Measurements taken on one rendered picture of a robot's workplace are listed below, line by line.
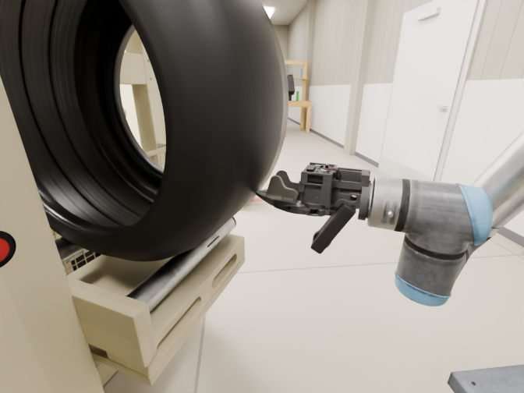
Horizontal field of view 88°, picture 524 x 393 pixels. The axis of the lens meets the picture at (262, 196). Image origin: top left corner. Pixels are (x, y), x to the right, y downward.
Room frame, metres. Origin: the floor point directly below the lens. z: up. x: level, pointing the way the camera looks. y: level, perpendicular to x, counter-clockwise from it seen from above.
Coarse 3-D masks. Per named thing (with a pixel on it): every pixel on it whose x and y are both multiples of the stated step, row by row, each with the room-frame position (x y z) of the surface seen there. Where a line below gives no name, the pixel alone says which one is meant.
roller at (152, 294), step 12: (228, 228) 0.59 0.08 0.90; (216, 240) 0.53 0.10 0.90; (192, 252) 0.46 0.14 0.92; (204, 252) 0.49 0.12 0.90; (168, 264) 0.42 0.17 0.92; (180, 264) 0.42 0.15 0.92; (192, 264) 0.44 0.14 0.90; (156, 276) 0.38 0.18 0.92; (168, 276) 0.39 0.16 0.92; (180, 276) 0.41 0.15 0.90; (144, 288) 0.35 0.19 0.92; (156, 288) 0.36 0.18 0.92; (168, 288) 0.38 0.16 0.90; (144, 300) 0.33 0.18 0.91; (156, 300) 0.35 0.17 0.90
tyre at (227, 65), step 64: (0, 0) 0.59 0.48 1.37; (64, 0) 0.68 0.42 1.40; (128, 0) 0.37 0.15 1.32; (192, 0) 0.37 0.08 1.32; (256, 0) 0.54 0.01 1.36; (0, 64) 0.61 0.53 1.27; (64, 64) 0.73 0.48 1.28; (192, 64) 0.35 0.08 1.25; (256, 64) 0.41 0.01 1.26; (64, 128) 0.70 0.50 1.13; (128, 128) 0.79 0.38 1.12; (192, 128) 0.35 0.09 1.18; (256, 128) 0.40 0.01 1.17; (64, 192) 0.60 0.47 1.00; (128, 192) 0.70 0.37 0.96; (192, 192) 0.35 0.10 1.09; (128, 256) 0.41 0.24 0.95
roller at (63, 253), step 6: (60, 240) 0.50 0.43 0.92; (66, 240) 0.51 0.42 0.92; (60, 246) 0.49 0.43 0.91; (66, 246) 0.50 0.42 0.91; (72, 246) 0.51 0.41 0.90; (78, 246) 0.52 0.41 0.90; (60, 252) 0.48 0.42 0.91; (66, 252) 0.49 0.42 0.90; (72, 252) 0.50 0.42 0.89; (60, 258) 0.48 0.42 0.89
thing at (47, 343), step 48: (0, 96) 0.30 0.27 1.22; (0, 144) 0.29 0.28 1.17; (0, 192) 0.28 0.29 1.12; (48, 240) 0.30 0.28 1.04; (0, 288) 0.25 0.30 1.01; (48, 288) 0.29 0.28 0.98; (0, 336) 0.23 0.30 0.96; (48, 336) 0.27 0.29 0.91; (0, 384) 0.21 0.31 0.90; (48, 384) 0.25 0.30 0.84; (96, 384) 0.30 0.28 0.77
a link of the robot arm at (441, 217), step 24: (408, 192) 0.39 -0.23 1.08; (432, 192) 0.38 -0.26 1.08; (456, 192) 0.38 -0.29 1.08; (480, 192) 0.37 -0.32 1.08; (408, 216) 0.37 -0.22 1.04; (432, 216) 0.36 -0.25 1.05; (456, 216) 0.35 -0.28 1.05; (480, 216) 0.34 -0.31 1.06; (432, 240) 0.36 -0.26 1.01; (456, 240) 0.35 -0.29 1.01; (480, 240) 0.34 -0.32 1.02
